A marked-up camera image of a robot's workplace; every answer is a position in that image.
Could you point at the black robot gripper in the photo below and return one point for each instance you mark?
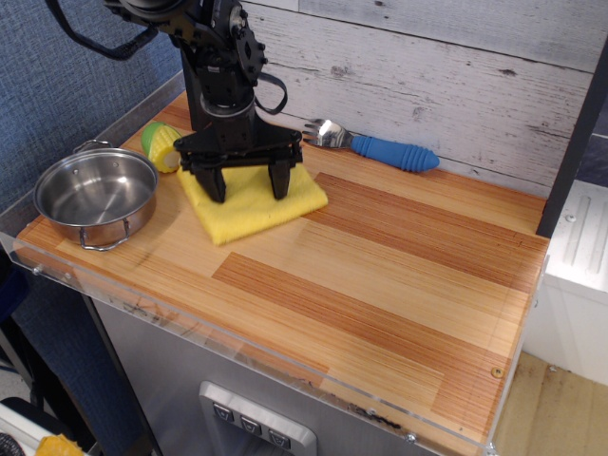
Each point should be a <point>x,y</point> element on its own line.
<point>224,144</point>

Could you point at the yellow towel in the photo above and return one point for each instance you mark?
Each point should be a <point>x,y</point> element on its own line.
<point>250,206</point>

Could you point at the yellow green toy corn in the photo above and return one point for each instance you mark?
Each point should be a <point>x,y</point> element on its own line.
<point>158,144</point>

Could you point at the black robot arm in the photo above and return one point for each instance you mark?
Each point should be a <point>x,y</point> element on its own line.
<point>222,65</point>

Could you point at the small stainless steel pot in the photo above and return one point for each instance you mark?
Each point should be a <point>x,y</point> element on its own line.
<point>98,196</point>

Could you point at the clear acrylic table guard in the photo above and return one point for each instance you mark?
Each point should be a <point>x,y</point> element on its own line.
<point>409,326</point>

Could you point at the silver button control panel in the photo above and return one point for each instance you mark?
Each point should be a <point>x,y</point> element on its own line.
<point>244,427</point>

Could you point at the yellow black object bottom left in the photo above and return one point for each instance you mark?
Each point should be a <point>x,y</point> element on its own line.
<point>27,430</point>

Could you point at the white ribbed side unit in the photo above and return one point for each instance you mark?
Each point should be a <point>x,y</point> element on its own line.
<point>567,326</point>

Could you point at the blue handled metal spork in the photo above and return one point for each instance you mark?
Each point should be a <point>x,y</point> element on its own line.
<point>406,157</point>

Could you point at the black left frame post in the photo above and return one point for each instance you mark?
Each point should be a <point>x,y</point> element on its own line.
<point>199,118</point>

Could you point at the black frame post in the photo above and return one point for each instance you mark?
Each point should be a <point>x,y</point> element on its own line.
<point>199,118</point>
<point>575,150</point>

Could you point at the black right frame post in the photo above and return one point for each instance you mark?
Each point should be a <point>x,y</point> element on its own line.
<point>575,150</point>

